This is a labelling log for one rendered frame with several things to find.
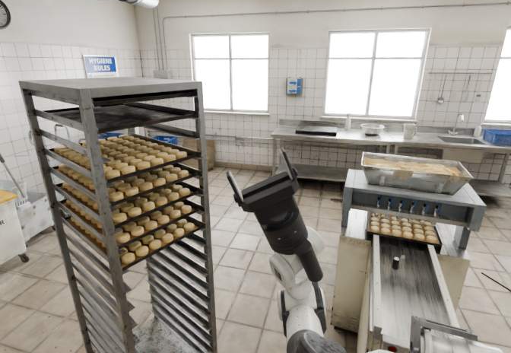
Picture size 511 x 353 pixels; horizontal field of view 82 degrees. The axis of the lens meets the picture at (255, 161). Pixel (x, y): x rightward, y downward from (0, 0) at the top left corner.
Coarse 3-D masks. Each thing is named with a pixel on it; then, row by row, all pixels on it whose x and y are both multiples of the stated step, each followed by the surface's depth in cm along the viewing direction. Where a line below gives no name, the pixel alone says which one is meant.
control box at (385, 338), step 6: (384, 336) 119; (390, 336) 119; (384, 342) 117; (390, 342) 117; (396, 342) 117; (402, 342) 117; (408, 342) 117; (384, 348) 118; (402, 348) 115; (408, 348) 114
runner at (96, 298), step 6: (78, 276) 163; (78, 282) 158; (84, 282) 158; (84, 288) 153; (90, 288) 154; (90, 294) 148; (96, 294) 150; (96, 300) 144; (102, 300) 147; (102, 306) 140; (108, 306) 143; (108, 312) 136; (114, 312) 140; (114, 318) 133
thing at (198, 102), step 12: (204, 120) 128; (204, 132) 129; (204, 144) 131; (204, 156) 132; (204, 168) 134; (204, 180) 135; (204, 192) 137; (204, 204) 139; (204, 216) 141; (204, 252) 149; (216, 336) 168; (216, 348) 170
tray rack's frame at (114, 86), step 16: (32, 80) 129; (48, 80) 130; (64, 80) 130; (80, 80) 130; (96, 80) 130; (112, 80) 130; (128, 80) 130; (144, 80) 130; (160, 80) 130; (176, 80) 129; (96, 96) 92; (32, 112) 130; (32, 128) 131; (48, 176) 140; (48, 192) 141; (64, 240) 151; (64, 256) 153; (80, 304) 165; (80, 320) 167; (144, 336) 197; (160, 336) 197; (176, 336) 197; (144, 352) 186; (160, 352) 186; (176, 352) 186; (192, 352) 186
